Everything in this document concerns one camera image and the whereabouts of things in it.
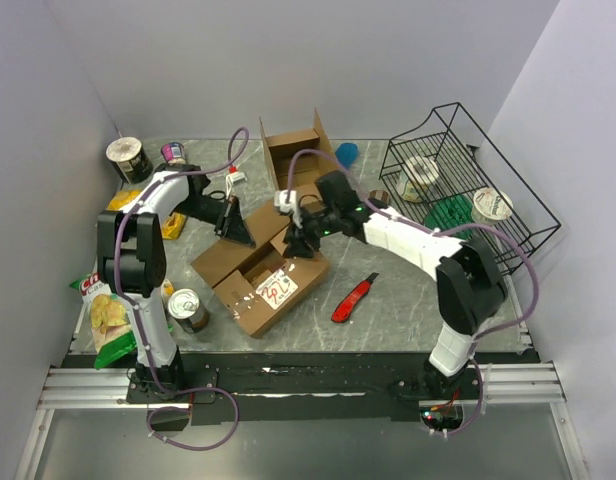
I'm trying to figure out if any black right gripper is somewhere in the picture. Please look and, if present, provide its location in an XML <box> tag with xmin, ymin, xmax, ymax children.
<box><xmin>282</xmin><ymin>206</ymin><xmax>340</xmax><ymax>261</ymax></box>

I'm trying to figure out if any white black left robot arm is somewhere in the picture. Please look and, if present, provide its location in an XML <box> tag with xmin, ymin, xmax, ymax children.
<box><xmin>97</xmin><ymin>164</ymin><xmax>255</xmax><ymax>402</ymax></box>

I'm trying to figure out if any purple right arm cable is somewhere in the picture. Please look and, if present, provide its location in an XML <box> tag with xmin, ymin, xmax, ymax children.
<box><xmin>285</xmin><ymin>148</ymin><xmax>541</xmax><ymax>439</ymax></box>

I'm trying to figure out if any yellow Lays chips bag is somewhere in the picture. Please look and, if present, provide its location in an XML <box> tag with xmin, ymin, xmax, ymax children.
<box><xmin>106</xmin><ymin>188</ymin><xmax>188</xmax><ymax>241</ymax></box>

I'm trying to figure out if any white Chobani yogurt cup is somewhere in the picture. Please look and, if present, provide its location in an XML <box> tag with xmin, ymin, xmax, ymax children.
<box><xmin>471</xmin><ymin>187</ymin><xmax>513</xmax><ymax>226</ymax></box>

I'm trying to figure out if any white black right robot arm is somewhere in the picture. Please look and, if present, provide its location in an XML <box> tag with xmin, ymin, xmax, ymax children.
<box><xmin>274</xmin><ymin>171</ymin><xmax>508</xmax><ymax>399</ymax></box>

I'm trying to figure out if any white tape roll cup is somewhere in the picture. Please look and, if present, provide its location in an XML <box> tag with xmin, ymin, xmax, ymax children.
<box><xmin>396</xmin><ymin>156</ymin><xmax>440</xmax><ymax>203</ymax></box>

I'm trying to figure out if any green Chuba chips bag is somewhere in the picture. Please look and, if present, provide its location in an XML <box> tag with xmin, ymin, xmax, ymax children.
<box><xmin>68</xmin><ymin>269</ymin><xmax>174</xmax><ymax>370</ymax></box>

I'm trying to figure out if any black wire basket rack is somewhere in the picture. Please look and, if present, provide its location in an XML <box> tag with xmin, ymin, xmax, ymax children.
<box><xmin>379</xmin><ymin>102</ymin><xmax>561</xmax><ymax>274</ymax></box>

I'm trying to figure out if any small orange white cup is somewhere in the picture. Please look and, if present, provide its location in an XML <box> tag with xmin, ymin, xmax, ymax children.
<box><xmin>160</xmin><ymin>278</ymin><xmax>175</xmax><ymax>305</ymax></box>

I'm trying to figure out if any red black box cutter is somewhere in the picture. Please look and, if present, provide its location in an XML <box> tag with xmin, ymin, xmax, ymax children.
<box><xmin>331</xmin><ymin>272</ymin><xmax>378</xmax><ymax>324</ymax></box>

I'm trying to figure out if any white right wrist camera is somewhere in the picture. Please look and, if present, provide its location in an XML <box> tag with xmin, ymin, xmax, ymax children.
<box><xmin>273</xmin><ymin>190</ymin><xmax>303</xmax><ymax>229</ymax></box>

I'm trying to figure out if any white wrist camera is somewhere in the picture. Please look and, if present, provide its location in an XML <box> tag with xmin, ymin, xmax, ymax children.
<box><xmin>225</xmin><ymin>171</ymin><xmax>248</xmax><ymax>198</ymax></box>
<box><xmin>273</xmin><ymin>190</ymin><xmax>303</xmax><ymax>229</ymax></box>

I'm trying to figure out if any plain taped cardboard box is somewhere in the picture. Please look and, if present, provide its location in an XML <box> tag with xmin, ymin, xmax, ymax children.
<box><xmin>259</xmin><ymin>109</ymin><xmax>339</xmax><ymax>190</ymax></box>

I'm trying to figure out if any purple yogurt cup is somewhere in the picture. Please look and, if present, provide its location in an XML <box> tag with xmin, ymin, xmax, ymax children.
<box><xmin>160</xmin><ymin>141</ymin><xmax>187</xmax><ymax>165</ymax></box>

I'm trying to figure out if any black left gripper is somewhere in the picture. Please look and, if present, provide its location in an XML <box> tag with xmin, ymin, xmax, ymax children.
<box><xmin>174</xmin><ymin>195</ymin><xmax>256</xmax><ymax>248</ymax></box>

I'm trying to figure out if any aluminium rail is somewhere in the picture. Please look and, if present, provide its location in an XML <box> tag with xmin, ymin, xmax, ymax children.
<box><xmin>37</xmin><ymin>368</ymin><xmax>146</xmax><ymax>410</ymax></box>

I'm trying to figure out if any blue plastic object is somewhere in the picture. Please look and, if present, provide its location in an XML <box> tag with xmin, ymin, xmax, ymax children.
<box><xmin>335</xmin><ymin>142</ymin><xmax>359</xmax><ymax>169</ymax></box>

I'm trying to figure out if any black paper cup white lid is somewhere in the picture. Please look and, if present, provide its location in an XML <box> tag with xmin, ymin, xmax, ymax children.
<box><xmin>105</xmin><ymin>137</ymin><xmax>153</xmax><ymax>184</ymax></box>

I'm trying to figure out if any metal tin can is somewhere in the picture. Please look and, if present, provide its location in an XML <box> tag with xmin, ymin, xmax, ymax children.
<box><xmin>167</xmin><ymin>288</ymin><xmax>209</xmax><ymax>334</ymax></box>

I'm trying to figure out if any labelled cardboard express box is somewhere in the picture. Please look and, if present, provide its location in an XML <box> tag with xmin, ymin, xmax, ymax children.
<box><xmin>192</xmin><ymin>202</ymin><xmax>330</xmax><ymax>338</ymax></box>

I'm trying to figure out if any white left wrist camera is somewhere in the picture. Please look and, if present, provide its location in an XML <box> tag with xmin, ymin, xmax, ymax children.
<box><xmin>225</xmin><ymin>171</ymin><xmax>248</xmax><ymax>198</ymax></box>

